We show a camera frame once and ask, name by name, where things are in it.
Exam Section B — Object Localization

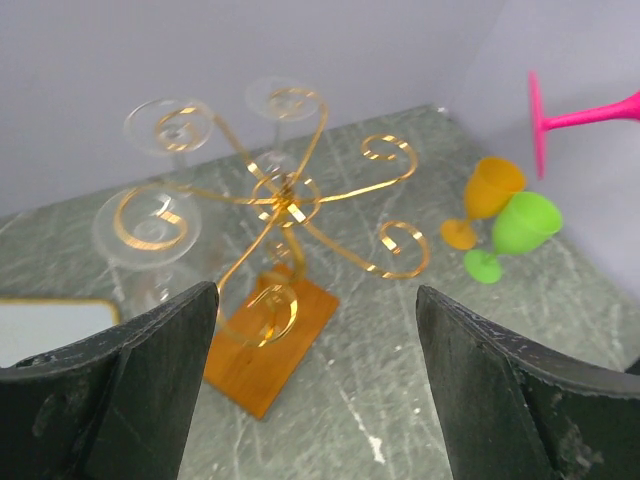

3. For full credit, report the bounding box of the clear short wine glass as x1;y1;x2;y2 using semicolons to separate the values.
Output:
245;76;321;179

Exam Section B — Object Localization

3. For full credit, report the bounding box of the pink plastic wine glass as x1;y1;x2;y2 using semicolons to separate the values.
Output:
528;71;639;180

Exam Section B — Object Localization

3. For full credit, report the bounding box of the white board with yellow frame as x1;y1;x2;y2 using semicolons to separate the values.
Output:
1;298;121;368

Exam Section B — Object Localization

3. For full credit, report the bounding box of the brown wooden rack base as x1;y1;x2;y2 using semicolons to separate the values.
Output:
203;265;339;420

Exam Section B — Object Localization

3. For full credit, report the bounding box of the green plastic wine glass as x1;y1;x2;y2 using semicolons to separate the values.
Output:
463;191;564;284

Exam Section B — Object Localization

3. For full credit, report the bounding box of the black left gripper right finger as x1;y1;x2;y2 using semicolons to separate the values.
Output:
416;286;639;479

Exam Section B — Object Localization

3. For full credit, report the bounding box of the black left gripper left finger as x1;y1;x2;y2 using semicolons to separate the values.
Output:
1;281;219;479

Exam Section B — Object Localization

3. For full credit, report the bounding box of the clear tall wine glass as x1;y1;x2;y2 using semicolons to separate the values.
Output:
123;97;214;186

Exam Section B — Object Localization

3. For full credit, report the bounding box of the gold wire wine glass rack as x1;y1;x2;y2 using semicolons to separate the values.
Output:
113;87;431;349

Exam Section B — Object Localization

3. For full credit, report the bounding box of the orange plastic wine glass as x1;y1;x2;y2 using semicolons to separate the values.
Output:
440;156;527;250

